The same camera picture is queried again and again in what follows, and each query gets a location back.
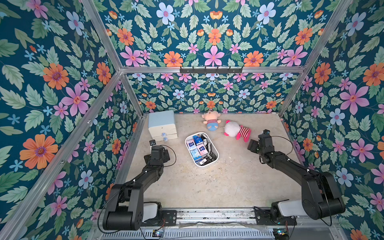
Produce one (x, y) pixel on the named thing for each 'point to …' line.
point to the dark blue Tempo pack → (196, 155)
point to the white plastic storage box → (214, 153)
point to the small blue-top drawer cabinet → (161, 125)
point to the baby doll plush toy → (211, 116)
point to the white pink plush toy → (232, 129)
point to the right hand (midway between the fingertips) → (253, 142)
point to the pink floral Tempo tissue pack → (191, 144)
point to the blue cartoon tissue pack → (198, 139)
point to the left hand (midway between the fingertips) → (159, 152)
